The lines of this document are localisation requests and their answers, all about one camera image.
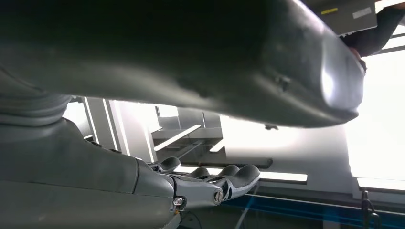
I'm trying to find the person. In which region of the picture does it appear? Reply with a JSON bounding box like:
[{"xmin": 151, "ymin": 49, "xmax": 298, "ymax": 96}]
[{"xmin": 339, "ymin": 2, "xmax": 405, "ymax": 59}]

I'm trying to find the grey laptop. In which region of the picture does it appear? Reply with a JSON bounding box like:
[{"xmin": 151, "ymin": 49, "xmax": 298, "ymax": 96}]
[{"xmin": 302, "ymin": 0, "xmax": 379, "ymax": 36}]

